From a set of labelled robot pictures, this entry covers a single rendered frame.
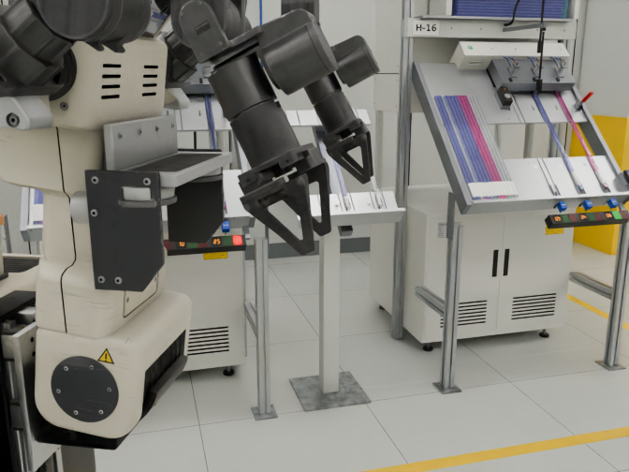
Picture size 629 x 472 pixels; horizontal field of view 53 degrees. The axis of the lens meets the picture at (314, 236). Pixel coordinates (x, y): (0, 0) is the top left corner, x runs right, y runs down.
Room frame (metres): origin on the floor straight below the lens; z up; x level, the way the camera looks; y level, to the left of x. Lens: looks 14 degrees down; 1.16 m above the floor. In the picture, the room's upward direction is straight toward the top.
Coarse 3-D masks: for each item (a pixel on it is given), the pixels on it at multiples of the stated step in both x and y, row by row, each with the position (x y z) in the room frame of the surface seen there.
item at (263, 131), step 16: (256, 112) 0.65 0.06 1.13; (272, 112) 0.66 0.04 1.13; (240, 128) 0.65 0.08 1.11; (256, 128) 0.65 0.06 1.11; (272, 128) 0.65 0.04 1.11; (288, 128) 0.66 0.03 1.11; (240, 144) 0.67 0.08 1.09; (256, 144) 0.65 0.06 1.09; (272, 144) 0.65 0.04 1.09; (288, 144) 0.65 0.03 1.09; (256, 160) 0.65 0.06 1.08; (272, 160) 0.62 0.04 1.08; (288, 160) 0.62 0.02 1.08; (240, 176) 0.63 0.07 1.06
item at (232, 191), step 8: (224, 176) 2.10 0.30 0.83; (232, 176) 2.11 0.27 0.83; (224, 184) 2.08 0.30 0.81; (232, 184) 2.09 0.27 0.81; (32, 192) 1.93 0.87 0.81; (224, 192) 2.05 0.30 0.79; (232, 192) 2.06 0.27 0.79; (240, 192) 2.07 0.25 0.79; (32, 200) 1.91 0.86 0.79; (232, 200) 2.04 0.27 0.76; (240, 200) 2.04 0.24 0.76; (32, 208) 1.89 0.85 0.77; (232, 208) 2.02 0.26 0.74; (240, 208) 2.02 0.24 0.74; (32, 216) 1.87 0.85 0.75; (32, 224) 1.85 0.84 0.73
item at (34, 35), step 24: (24, 0) 0.69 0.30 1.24; (0, 24) 0.69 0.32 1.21; (24, 24) 0.69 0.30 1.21; (0, 48) 0.68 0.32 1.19; (24, 48) 0.69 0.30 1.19; (48, 48) 0.70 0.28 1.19; (0, 72) 0.68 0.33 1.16; (24, 72) 0.70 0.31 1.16; (48, 72) 0.72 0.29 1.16; (0, 96) 0.68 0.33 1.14
